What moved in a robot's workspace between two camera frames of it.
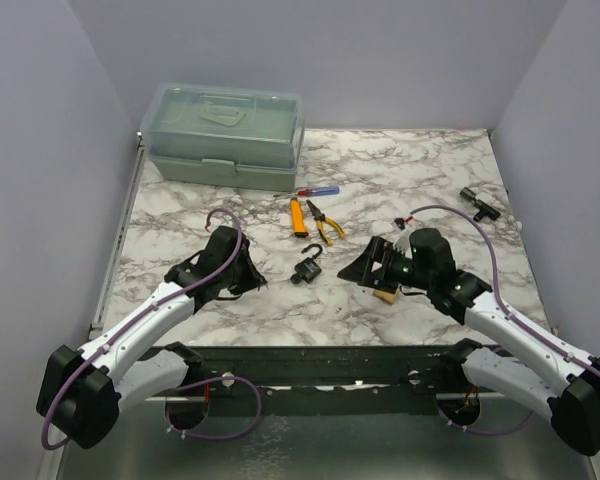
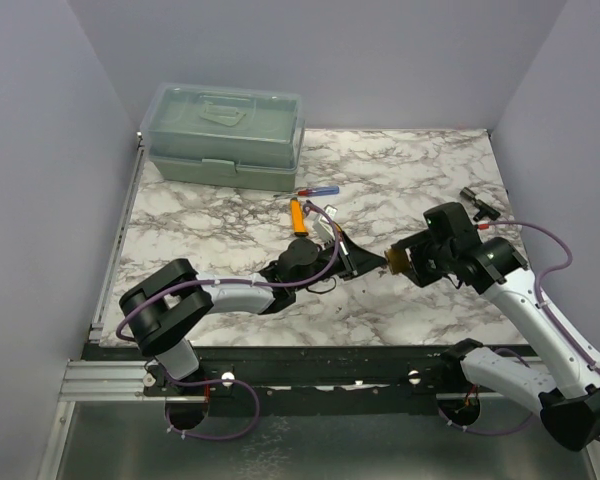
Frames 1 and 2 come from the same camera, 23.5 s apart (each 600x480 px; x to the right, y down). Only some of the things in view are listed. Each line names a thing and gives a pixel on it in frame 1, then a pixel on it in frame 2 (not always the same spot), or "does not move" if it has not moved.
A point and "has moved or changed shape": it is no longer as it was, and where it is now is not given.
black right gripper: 360,270 to 420,274
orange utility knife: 298,222 does not move
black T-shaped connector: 484,208 does not move
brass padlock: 389,297 has moved or changed shape
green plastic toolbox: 240,136 does not move
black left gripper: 254,277 to 354,260
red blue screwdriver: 312,192 does not move
